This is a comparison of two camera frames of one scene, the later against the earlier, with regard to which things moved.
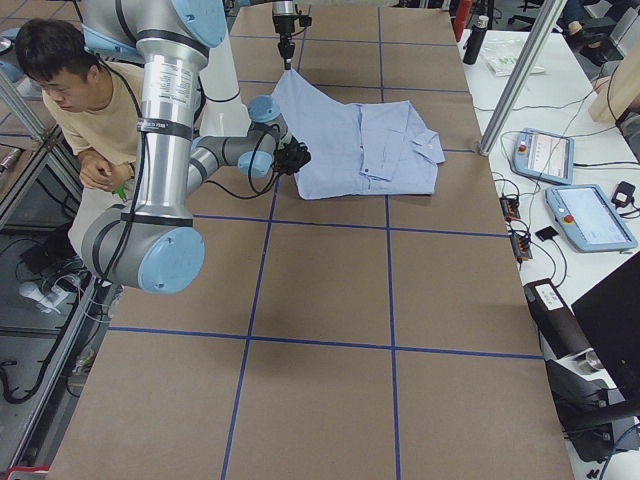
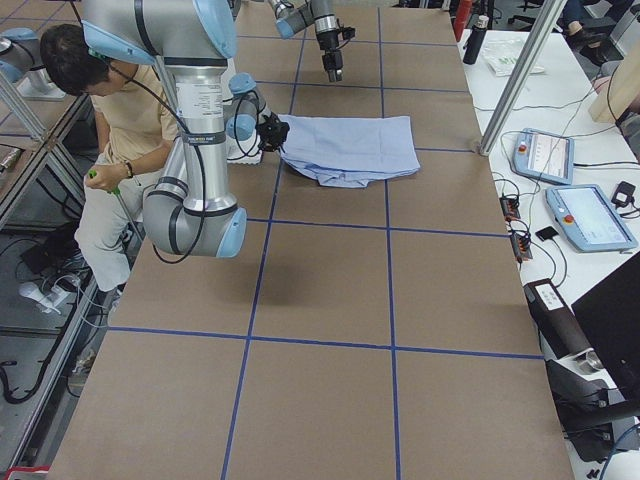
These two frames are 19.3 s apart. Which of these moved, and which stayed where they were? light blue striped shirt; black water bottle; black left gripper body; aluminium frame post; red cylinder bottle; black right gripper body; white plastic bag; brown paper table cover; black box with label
Moved: black right gripper body; light blue striped shirt; black left gripper body
Stayed: red cylinder bottle; brown paper table cover; black water bottle; black box with label; white plastic bag; aluminium frame post
